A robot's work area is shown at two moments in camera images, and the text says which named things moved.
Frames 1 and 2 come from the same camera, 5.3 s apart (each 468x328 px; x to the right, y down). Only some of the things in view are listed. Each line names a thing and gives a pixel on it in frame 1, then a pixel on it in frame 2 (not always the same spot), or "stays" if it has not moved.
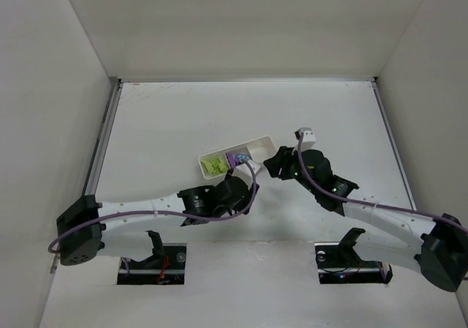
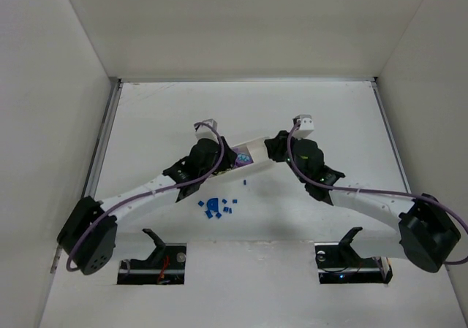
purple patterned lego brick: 242,156 stays
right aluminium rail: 393,142 stays
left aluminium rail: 115,85 stays
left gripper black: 251,191 → 227,153
